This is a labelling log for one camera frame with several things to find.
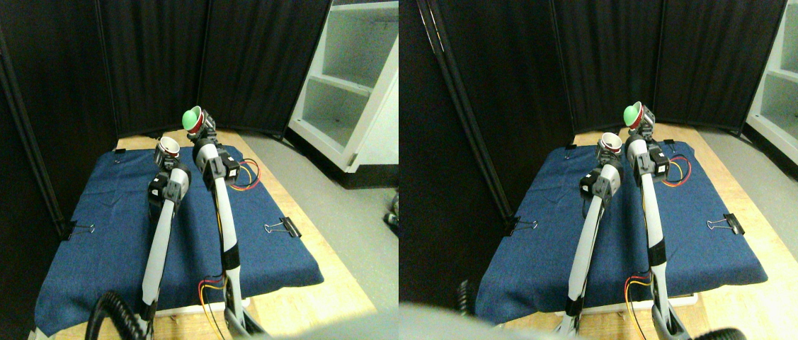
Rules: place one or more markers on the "red cup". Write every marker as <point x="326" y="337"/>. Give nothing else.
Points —
<point x="192" y="118"/>
<point x="632" y="115"/>
<point x="611" y="142"/>
<point x="169" y="146"/>

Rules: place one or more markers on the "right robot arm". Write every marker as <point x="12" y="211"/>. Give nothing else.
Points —
<point x="653" y="212"/>
<point x="224" y="212"/>

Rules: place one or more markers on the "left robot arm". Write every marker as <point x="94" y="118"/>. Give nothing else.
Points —
<point x="160" y="248"/>
<point x="586" y="248"/>

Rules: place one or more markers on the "dark blue cloth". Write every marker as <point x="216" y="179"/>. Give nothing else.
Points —
<point x="108" y="234"/>
<point x="710" y="241"/>

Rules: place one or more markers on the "black curtain stand pole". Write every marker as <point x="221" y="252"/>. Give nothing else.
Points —
<point x="16" y="113"/>
<point x="459" y="113"/>

